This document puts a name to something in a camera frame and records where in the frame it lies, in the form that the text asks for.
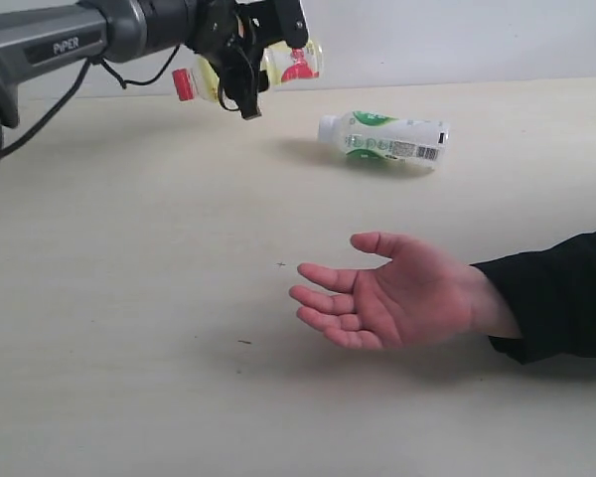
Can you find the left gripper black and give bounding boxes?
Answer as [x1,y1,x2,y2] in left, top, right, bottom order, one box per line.
[193,1,277,120]

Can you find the yellow bottle with red cap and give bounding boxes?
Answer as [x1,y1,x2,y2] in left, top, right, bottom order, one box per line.
[172,40,324,103]

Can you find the white bottle with green label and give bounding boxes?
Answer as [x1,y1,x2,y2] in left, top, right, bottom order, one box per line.
[317,110,450,170]

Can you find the left robot arm black grey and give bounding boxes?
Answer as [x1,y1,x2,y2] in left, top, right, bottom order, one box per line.
[0,0,309,161]

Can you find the person's open right hand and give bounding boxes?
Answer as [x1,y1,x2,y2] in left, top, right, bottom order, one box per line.
[289,232,522,351]

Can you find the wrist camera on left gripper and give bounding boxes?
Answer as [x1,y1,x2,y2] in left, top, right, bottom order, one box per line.
[260,0,309,49]

